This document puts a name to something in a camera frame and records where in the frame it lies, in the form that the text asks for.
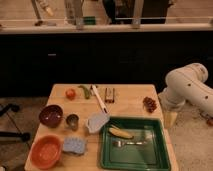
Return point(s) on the blue sponge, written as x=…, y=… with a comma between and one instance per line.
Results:
x=74, y=145

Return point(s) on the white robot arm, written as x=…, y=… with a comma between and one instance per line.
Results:
x=187, y=84

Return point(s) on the purple bowl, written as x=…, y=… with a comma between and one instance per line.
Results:
x=51, y=116

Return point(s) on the orange bowl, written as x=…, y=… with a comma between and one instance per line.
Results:
x=45, y=152

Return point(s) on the brown chocolate bar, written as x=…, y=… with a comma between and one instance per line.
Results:
x=109, y=95

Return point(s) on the green pepper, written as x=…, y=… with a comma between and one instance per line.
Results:
x=86, y=91

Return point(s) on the wooden table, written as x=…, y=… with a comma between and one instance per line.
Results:
x=128, y=102

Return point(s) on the yellow banana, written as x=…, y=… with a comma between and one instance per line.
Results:
x=120, y=133

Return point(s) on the red grape bunch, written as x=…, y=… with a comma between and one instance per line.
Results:
x=149, y=104

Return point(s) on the small metal cup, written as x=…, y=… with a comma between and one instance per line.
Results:
x=72, y=121

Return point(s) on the metal fork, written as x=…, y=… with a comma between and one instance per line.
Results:
x=120, y=144

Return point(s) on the black cabinet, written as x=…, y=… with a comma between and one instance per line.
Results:
x=30, y=64

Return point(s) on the green plastic tray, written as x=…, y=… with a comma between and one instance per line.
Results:
x=152, y=156

